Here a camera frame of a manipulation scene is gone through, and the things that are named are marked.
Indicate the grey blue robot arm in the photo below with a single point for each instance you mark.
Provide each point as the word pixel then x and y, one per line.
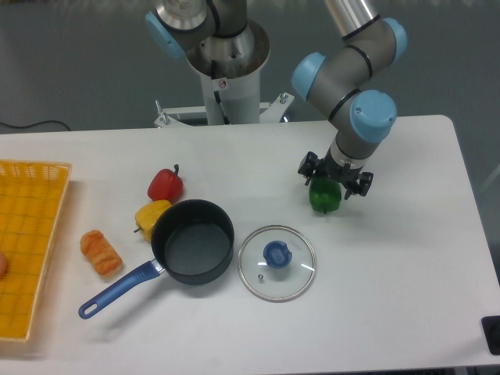
pixel 363 119

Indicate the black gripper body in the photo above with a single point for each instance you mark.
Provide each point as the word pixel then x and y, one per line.
pixel 328 167

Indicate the glass lid blue knob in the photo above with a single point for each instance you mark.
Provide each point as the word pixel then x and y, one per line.
pixel 276 263

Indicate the black saucepan blue handle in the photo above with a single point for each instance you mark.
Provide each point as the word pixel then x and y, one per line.
pixel 193 242

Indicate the red bell pepper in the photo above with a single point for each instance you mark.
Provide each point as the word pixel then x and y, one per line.
pixel 166 185

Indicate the black device at table corner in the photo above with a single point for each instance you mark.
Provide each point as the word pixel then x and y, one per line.
pixel 491 328

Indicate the yellow woven basket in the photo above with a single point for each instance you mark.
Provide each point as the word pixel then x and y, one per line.
pixel 32 195

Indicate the yellow bell pepper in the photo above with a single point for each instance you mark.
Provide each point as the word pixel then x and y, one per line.
pixel 147 216

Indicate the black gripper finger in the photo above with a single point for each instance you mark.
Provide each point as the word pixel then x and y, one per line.
pixel 308 166
pixel 358 185

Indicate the green bell pepper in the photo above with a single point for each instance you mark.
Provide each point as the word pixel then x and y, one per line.
pixel 324 195

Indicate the orange bread roll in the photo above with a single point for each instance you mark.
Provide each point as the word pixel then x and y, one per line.
pixel 100 254

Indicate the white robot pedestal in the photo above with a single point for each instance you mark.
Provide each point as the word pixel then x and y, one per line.
pixel 229 73

